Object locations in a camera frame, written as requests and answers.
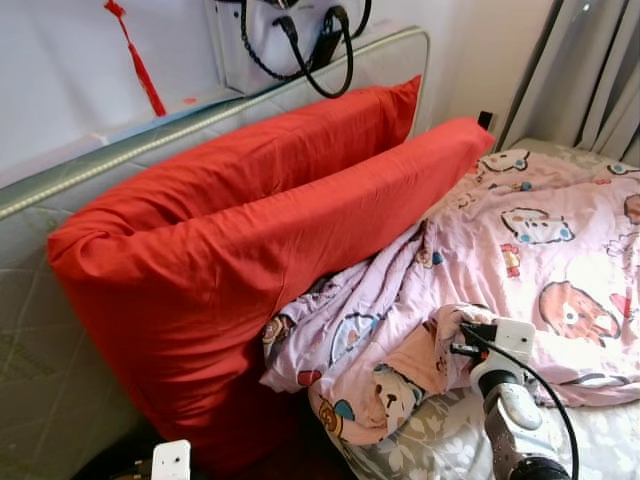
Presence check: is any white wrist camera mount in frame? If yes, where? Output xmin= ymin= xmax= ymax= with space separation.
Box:
xmin=150 ymin=440 xmax=193 ymax=480
xmin=482 ymin=318 xmax=537 ymax=373

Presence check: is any red hanging tassel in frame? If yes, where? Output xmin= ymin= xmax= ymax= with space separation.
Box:
xmin=103 ymin=0 xmax=168 ymax=118

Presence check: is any grey curtain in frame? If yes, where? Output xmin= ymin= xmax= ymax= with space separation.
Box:
xmin=497 ymin=0 xmax=640 ymax=166

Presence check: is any black looped power cable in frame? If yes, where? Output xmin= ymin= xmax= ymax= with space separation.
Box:
xmin=237 ymin=0 xmax=374 ymax=99

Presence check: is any pink cartoon bear blanket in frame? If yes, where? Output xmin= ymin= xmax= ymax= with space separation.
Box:
xmin=262 ymin=150 xmax=640 ymax=447

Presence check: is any large red cushion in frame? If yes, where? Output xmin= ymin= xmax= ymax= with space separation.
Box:
xmin=75 ymin=75 xmax=423 ymax=241
xmin=47 ymin=117 xmax=496 ymax=477

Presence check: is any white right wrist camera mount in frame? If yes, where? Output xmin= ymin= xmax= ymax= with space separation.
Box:
xmin=482 ymin=318 xmax=537 ymax=373

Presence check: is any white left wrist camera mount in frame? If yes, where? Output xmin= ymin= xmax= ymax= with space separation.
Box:
xmin=150 ymin=440 xmax=193 ymax=480

